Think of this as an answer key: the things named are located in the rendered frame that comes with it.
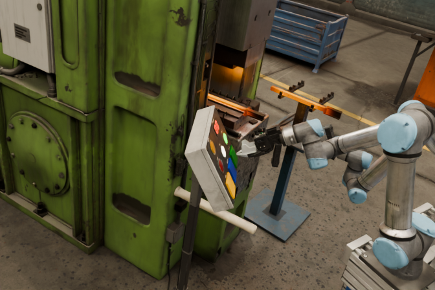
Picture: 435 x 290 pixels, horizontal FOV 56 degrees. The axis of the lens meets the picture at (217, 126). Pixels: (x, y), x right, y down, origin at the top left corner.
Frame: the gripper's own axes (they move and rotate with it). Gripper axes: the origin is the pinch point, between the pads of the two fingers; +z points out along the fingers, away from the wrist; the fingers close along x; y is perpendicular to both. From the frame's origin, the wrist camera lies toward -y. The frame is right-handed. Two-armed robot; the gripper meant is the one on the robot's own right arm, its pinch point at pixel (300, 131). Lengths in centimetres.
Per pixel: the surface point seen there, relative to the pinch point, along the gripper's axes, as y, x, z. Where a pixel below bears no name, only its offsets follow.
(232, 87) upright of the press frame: 1, 23, 51
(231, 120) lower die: 2.0, -11.9, 32.7
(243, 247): 100, 9, 18
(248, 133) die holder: 8.7, -5.6, 24.9
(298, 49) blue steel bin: 77, 372, 117
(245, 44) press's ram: -40, -16, 31
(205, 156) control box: -17, -73, 13
